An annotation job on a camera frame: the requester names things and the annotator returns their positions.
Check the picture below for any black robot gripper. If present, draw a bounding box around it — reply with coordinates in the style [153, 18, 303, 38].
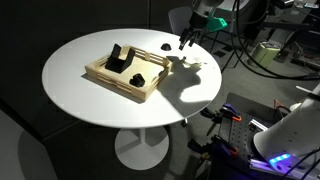
[179, 12, 208, 50]

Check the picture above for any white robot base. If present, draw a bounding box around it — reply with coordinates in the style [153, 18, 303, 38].
[253, 84, 320, 167]

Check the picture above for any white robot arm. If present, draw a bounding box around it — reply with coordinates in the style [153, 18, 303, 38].
[179, 0, 227, 50]

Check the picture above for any wooden slatted tray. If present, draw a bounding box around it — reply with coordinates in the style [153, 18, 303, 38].
[85, 45, 172, 102]

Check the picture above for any black dome object on table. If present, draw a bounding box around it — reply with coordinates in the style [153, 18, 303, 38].
[161, 43, 172, 51]

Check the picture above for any small black clip object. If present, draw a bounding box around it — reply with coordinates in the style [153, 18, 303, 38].
[129, 73, 145, 87]

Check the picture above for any pale green box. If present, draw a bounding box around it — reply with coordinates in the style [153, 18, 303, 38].
[248, 42, 280, 68]

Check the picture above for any blue orange clamp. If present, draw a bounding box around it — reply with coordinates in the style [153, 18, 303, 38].
[200, 103, 242, 123]

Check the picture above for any white round table base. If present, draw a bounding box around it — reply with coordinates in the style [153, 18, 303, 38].
[115, 127, 169, 170]

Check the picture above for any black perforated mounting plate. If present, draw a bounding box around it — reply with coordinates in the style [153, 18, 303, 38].
[210, 93, 280, 180]

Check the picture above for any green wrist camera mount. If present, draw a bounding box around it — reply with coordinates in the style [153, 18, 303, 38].
[207, 17, 227, 32]

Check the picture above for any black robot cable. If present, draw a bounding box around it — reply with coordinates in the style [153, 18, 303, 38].
[219, 0, 320, 82]

